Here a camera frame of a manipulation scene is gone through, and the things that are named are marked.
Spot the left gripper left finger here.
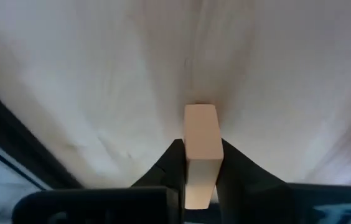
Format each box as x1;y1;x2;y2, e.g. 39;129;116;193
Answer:
12;138;187;224

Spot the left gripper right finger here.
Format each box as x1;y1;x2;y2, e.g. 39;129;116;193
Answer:
215;138;351;224

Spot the small natural wood block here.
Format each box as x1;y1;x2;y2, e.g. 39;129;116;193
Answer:
183;103;225;210

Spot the black aluminium table frame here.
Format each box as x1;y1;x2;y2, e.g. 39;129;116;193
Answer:
0;77;85;190

